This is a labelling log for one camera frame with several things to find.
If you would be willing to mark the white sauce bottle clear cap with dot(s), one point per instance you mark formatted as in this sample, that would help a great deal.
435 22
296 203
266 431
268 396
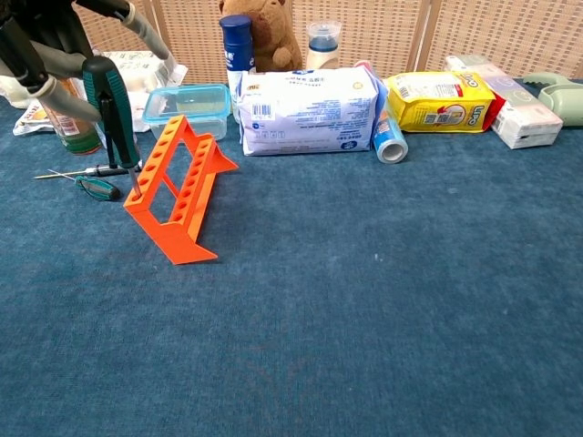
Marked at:
322 50

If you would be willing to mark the green tea bottle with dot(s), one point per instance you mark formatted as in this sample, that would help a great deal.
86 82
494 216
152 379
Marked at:
77 136

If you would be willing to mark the silver black precision screwdriver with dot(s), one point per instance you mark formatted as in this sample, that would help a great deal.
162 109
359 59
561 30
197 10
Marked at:
91 171

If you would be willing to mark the brown capybara plush toy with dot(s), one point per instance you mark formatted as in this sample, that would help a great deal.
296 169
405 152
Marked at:
278 32

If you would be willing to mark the pale green tape dispenser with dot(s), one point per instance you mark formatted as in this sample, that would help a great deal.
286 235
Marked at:
565 100

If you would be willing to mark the orange tool rack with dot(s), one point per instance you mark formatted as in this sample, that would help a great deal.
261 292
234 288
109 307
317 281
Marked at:
182 241

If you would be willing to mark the yellow snack bag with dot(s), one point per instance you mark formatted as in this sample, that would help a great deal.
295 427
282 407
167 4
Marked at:
442 104

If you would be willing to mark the blue white spray can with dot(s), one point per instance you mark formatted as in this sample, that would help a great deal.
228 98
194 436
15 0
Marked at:
237 50

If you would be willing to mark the clear container blue lid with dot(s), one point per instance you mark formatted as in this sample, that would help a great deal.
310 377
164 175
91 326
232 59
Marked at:
200 102

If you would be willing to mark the white egg carton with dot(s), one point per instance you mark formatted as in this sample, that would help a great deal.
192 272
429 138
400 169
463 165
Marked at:
141 77

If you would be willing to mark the pastel tissue pack bundle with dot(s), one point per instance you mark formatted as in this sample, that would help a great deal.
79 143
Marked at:
524 114

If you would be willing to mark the small green black screwdriver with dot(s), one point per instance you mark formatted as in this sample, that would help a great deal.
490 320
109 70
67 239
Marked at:
100 189

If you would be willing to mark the white wet wipes pack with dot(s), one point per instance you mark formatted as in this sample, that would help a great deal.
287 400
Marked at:
309 114

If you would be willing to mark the white pink snack bag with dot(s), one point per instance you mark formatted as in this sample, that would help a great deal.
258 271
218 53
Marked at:
32 118

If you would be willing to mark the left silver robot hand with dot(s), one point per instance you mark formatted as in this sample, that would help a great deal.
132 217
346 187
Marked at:
41 32

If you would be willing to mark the woven rattan folding screen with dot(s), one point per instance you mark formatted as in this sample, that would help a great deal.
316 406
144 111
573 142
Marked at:
478 32

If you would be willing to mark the large green black screwdriver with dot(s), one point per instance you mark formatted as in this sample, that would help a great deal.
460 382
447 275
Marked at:
116 118

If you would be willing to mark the blue table cloth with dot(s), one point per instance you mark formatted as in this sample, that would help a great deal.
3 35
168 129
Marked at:
364 296

